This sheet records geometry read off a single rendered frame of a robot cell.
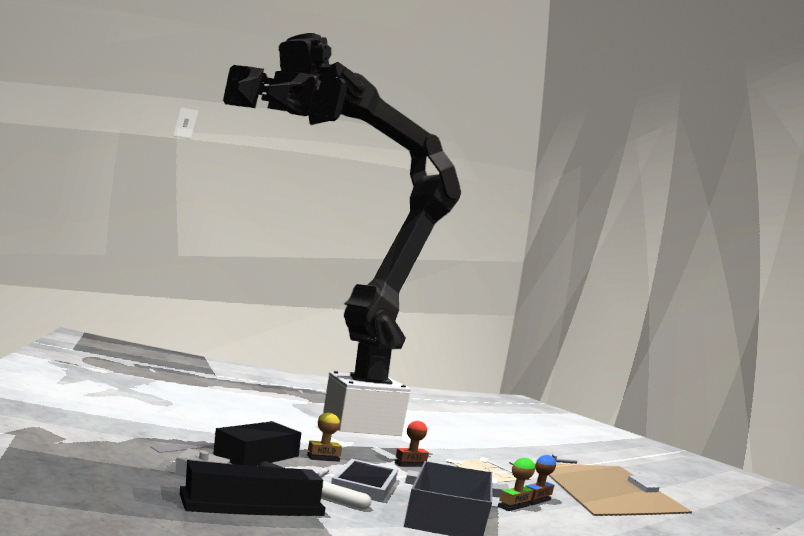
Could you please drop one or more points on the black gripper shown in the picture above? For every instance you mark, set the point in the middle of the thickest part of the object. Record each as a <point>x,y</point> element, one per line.
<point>298,94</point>

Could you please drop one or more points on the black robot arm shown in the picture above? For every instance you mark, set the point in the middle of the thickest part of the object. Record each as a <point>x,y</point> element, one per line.
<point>372,309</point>

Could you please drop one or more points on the red rubber stamp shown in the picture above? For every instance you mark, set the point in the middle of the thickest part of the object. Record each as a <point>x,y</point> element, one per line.
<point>413,457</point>

